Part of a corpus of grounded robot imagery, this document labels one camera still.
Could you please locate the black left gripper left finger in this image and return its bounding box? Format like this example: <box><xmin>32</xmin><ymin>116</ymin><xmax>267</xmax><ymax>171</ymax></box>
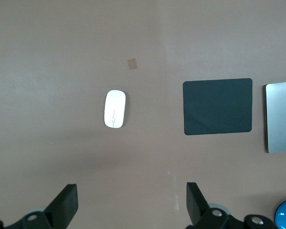
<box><xmin>5</xmin><ymin>183</ymin><xmax>79</xmax><ymax>229</ymax></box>

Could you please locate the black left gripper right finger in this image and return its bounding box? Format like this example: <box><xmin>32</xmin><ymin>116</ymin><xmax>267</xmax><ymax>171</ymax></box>
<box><xmin>185</xmin><ymin>182</ymin><xmax>277</xmax><ymax>229</ymax></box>

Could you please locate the small brown tape patch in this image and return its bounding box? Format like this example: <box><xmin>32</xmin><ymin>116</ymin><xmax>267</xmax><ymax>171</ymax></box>
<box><xmin>127</xmin><ymin>58</ymin><xmax>138</xmax><ymax>71</ymax></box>

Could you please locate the black rectangular mouse pad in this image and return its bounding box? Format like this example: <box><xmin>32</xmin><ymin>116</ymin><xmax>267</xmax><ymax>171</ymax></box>
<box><xmin>182</xmin><ymin>78</ymin><xmax>253</xmax><ymax>136</ymax></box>

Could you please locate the white computer mouse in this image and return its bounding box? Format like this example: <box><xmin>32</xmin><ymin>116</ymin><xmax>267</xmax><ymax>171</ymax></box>
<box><xmin>103</xmin><ymin>89</ymin><xmax>127</xmax><ymax>129</ymax></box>

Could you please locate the silver closed laptop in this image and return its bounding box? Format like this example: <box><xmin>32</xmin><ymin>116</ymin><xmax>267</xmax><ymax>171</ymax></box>
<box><xmin>263</xmin><ymin>81</ymin><xmax>286</xmax><ymax>154</ymax></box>

